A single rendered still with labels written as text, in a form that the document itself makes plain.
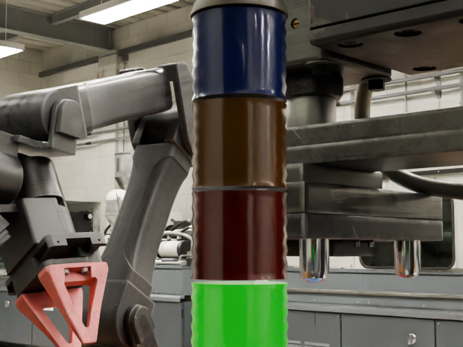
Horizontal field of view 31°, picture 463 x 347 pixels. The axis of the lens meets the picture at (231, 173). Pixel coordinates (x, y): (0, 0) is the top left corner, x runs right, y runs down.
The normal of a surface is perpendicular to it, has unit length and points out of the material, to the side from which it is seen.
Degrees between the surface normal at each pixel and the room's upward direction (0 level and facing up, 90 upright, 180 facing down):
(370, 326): 90
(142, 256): 82
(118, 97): 87
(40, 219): 61
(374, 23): 90
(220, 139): 76
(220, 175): 104
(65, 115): 90
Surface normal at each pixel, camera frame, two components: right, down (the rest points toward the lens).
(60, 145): 0.87, -0.04
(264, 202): 0.48, -0.32
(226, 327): -0.26, -0.33
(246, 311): 0.11, -0.33
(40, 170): 0.46, -0.54
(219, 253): -0.38, 0.16
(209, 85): -0.60, 0.17
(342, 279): -0.71, -0.07
